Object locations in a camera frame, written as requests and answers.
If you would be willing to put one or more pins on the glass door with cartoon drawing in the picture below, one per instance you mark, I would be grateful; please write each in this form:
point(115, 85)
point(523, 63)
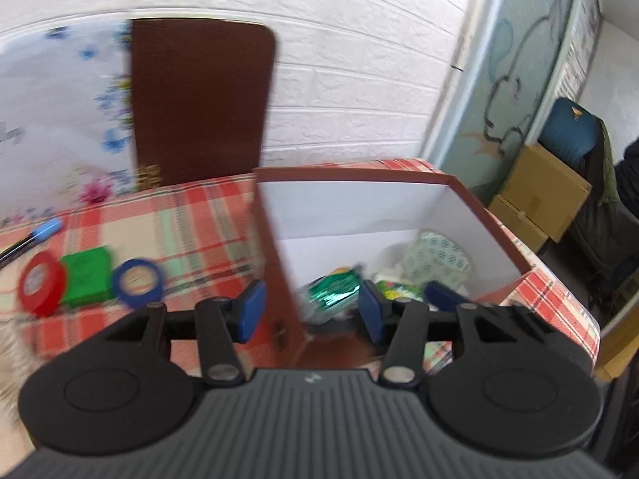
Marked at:
point(504, 60)

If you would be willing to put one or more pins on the floral plastic bag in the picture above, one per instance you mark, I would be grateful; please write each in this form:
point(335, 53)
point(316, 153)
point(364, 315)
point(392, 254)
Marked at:
point(55, 110)

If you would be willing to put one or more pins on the dark blue plastic piece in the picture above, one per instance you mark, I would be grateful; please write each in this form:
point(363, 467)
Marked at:
point(444, 295)

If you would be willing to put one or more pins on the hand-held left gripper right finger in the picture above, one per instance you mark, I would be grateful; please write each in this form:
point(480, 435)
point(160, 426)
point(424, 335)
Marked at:
point(372, 315)

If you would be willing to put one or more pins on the plaid tablecloth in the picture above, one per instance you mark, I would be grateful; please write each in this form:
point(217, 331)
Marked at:
point(199, 229)

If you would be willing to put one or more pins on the pen with blue cap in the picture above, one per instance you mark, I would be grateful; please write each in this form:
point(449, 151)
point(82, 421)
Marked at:
point(42, 232)

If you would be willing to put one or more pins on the blue tape roll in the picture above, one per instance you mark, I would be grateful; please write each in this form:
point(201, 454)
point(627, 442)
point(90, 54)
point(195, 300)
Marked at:
point(125, 292)

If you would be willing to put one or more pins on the large cardboard box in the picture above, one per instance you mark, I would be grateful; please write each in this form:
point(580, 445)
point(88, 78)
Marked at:
point(546, 184)

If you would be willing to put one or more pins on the white green-patterned packet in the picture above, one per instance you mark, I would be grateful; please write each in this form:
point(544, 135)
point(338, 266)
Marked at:
point(439, 257)

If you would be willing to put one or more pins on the dark jacket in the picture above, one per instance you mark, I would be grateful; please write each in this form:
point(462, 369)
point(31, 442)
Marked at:
point(606, 209)

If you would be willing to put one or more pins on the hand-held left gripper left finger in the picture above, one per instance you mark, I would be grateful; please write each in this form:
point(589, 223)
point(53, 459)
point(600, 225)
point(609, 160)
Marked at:
point(251, 309)

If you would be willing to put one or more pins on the flat cardboard box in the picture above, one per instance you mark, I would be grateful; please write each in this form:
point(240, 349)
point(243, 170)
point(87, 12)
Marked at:
point(514, 219)

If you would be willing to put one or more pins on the green and yellow packet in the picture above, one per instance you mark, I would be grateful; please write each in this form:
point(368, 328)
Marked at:
point(402, 289)

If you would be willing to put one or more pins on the wall poster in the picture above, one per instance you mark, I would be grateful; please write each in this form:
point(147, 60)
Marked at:
point(581, 35)

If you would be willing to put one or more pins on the green box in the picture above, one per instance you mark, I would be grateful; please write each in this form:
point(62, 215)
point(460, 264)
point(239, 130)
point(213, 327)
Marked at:
point(87, 277)

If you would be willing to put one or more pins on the reddish brown cardboard box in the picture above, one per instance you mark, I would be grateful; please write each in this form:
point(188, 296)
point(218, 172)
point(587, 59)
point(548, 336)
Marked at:
point(344, 209)

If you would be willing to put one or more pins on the blue chair back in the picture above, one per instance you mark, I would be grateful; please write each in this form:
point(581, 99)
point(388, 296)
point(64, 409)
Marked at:
point(569, 129)

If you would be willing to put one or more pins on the red tape roll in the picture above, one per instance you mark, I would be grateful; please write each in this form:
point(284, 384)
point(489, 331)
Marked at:
point(50, 284)

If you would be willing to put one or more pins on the green foil packet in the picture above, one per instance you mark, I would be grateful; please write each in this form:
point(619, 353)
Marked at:
point(332, 292)

